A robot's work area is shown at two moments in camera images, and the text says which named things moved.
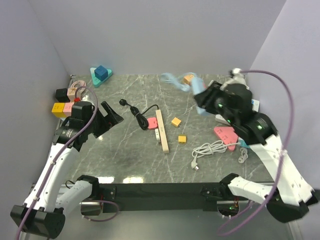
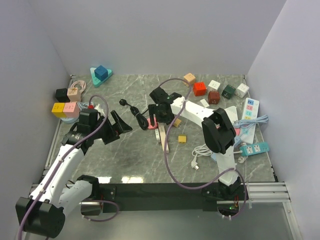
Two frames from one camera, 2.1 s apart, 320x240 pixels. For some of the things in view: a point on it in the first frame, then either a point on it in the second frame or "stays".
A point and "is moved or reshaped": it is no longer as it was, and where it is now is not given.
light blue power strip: (197, 86) is moved or reshaped
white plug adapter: (157, 135) stays
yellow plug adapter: (182, 139) stays
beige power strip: (163, 140) stays
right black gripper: (215, 89) to (169, 119)
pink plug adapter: (152, 123) stays
